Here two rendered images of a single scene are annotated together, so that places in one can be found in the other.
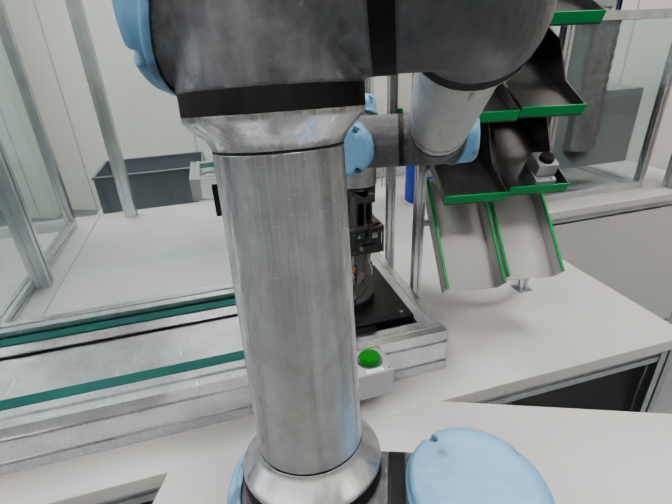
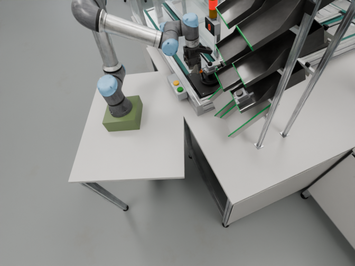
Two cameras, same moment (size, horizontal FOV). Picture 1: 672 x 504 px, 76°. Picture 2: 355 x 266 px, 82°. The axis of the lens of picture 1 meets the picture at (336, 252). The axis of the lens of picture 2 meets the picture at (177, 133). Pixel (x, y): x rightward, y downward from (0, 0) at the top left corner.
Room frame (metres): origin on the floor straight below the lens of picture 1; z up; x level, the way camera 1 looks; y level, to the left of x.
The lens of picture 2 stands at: (0.63, -1.04, 1.95)
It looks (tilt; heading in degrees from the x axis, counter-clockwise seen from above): 56 degrees down; 95
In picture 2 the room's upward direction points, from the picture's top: 15 degrees counter-clockwise
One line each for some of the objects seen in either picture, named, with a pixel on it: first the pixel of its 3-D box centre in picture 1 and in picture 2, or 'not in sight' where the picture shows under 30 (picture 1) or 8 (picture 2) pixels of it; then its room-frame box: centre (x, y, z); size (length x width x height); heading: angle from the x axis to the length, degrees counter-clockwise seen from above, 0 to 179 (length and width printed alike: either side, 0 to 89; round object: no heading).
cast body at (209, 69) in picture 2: not in sight; (211, 67); (0.85, -0.01, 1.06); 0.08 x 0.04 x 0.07; 15
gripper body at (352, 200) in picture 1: (357, 218); (192, 54); (0.73, -0.04, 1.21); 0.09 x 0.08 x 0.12; 15
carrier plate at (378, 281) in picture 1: (343, 299); (210, 79); (0.84, -0.01, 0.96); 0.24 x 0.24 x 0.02; 15
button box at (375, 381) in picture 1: (334, 380); (176, 86); (0.61, 0.01, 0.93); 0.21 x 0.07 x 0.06; 105
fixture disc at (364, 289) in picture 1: (343, 292); (210, 77); (0.84, -0.01, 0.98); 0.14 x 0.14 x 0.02
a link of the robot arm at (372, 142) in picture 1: (360, 142); (171, 31); (0.64, -0.04, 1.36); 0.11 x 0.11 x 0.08; 82
